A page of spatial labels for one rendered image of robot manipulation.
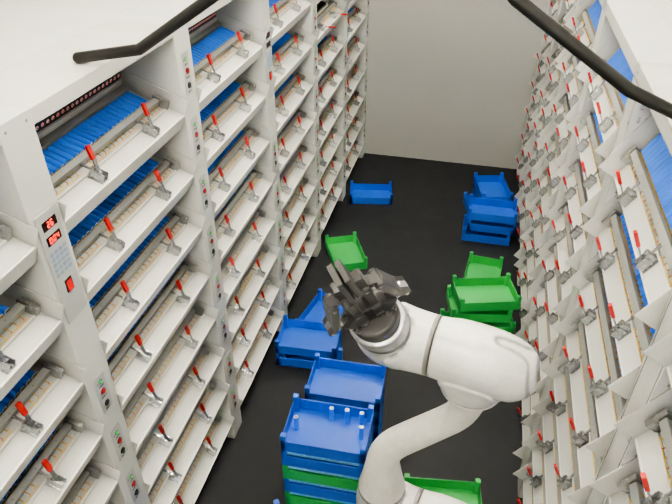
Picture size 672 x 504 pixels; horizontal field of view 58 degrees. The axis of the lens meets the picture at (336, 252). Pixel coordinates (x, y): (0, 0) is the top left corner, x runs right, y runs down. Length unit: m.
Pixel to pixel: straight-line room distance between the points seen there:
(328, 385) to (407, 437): 1.39
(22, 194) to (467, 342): 0.88
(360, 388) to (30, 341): 1.45
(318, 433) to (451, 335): 1.39
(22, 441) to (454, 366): 0.98
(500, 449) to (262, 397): 1.10
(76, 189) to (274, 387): 1.73
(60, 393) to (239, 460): 1.29
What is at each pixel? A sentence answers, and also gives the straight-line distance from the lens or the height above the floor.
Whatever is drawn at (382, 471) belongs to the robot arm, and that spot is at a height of 1.16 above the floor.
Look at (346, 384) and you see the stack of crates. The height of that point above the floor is 0.32.
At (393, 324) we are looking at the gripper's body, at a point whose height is 1.64.
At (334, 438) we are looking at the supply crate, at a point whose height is 0.40.
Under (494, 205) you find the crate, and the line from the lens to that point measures 4.09.
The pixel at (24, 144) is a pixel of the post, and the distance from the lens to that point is 1.32.
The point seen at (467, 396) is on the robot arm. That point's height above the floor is 1.49.
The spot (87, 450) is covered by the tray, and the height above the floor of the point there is 0.91.
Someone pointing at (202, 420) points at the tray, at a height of 0.32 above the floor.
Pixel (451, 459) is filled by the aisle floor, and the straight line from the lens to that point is 2.77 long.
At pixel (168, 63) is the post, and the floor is 1.65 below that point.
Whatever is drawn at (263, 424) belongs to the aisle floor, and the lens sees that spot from 2.85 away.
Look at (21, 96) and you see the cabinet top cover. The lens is 1.40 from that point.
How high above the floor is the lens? 2.21
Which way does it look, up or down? 35 degrees down
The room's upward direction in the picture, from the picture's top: straight up
